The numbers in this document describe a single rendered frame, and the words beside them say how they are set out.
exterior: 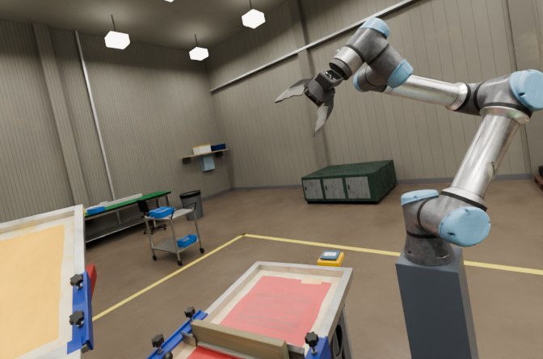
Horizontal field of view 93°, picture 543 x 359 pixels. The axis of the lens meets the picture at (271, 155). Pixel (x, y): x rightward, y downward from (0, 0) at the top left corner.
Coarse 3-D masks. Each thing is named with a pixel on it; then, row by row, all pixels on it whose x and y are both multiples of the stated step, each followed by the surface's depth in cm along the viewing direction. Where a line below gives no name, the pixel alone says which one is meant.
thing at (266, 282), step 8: (264, 280) 142; (272, 280) 140; (280, 280) 139; (288, 280) 137; (256, 288) 135; (264, 288) 134; (272, 288) 133; (280, 288) 131; (248, 296) 130; (240, 304) 124; (232, 312) 119; (224, 320) 115; (232, 320) 114; (240, 328) 108; (248, 328) 107; (256, 328) 106; (192, 352) 100; (200, 352) 99; (208, 352) 98; (216, 352) 97
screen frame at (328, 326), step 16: (256, 272) 150; (304, 272) 140; (320, 272) 135; (336, 272) 131; (352, 272) 129; (240, 288) 136; (224, 304) 125; (336, 304) 106; (208, 320) 115; (336, 320) 100; (320, 336) 91; (176, 352) 99
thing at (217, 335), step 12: (192, 324) 100; (204, 324) 98; (216, 324) 97; (204, 336) 98; (216, 336) 95; (228, 336) 92; (240, 336) 89; (252, 336) 87; (264, 336) 86; (228, 348) 92; (240, 348) 90; (252, 348) 87; (264, 348) 84; (276, 348) 82
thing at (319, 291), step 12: (288, 288) 130; (300, 288) 128; (312, 288) 126; (324, 288) 124; (312, 300) 117; (312, 312) 109; (300, 324) 103; (312, 324) 102; (276, 336) 99; (288, 336) 98; (300, 336) 97
